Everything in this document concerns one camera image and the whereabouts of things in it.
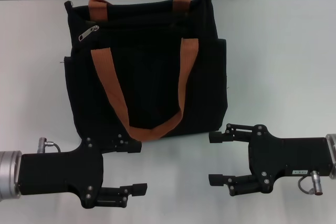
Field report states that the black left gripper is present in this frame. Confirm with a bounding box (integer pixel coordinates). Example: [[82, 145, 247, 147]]
[[18, 133, 148, 209]]

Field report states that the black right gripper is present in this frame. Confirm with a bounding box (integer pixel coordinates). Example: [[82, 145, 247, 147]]
[[208, 123, 334, 197]]

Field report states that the black bag with orange handles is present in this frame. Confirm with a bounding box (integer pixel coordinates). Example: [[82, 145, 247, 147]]
[[64, 0, 228, 141]]

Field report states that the silver zipper pull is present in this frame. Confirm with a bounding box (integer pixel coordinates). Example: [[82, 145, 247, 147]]
[[78, 25, 100, 42]]

